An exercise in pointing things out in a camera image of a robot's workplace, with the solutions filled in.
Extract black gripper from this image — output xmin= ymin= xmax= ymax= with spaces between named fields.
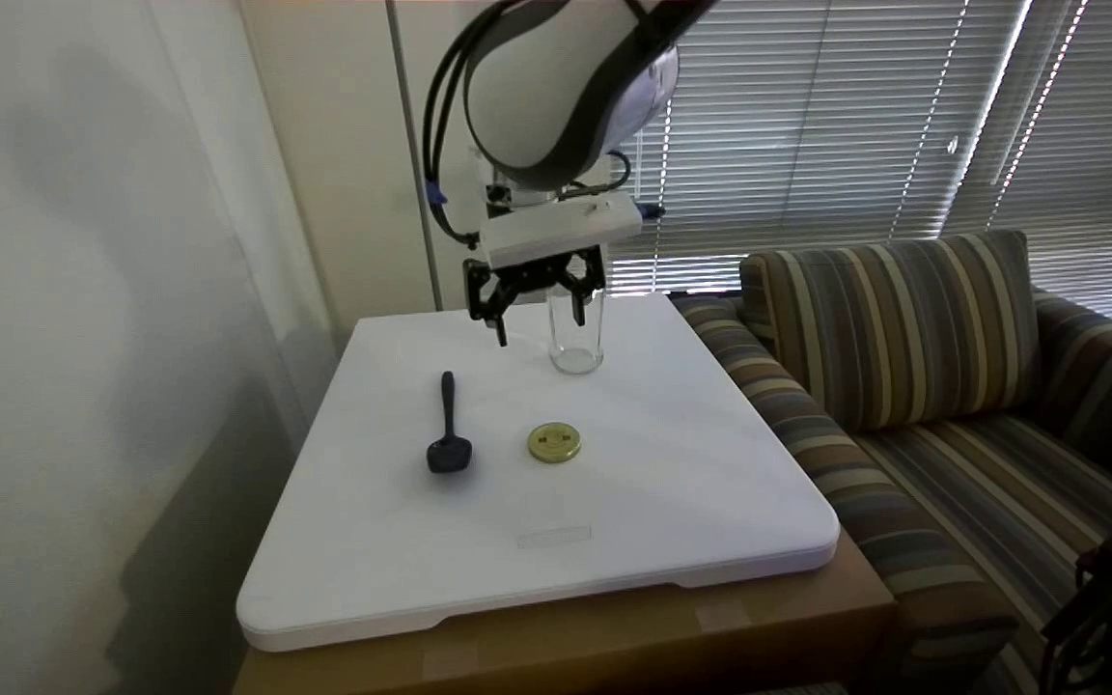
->
xmin=460 ymin=238 xmax=616 ymax=352

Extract gold metal jar lid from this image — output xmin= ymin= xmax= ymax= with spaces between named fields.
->
xmin=527 ymin=416 xmax=583 ymax=466

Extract clear glass jar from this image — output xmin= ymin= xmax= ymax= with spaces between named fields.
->
xmin=544 ymin=285 xmax=609 ymax=381

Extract black plastic spoon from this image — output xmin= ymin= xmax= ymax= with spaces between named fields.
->
xmin=421 ymin=368 xmax=479 ymax=479

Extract white plastic board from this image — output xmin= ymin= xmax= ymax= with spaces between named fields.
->
xmin=233 ymin=295 xmax=846 ymax=658

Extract brown cardboard box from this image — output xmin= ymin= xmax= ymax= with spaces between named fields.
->
xmin=227 ymin=530 xmax=904 ymax=695

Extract striped sofa cushion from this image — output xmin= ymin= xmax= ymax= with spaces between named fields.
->
xmin=733 ymin=227 xmax=1048 ymax=435

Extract window blinds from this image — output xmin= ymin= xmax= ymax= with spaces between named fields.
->
xmin=598 ymin=0 xmax=1112 ymax=327

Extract striped fabric sofa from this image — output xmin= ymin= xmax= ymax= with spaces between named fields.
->
xmin=670 ymin=227 xmax=1112 ymax=695

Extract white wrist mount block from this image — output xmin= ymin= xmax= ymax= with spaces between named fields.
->
xmin=473 ymin=188 xmax=648 ymax=273

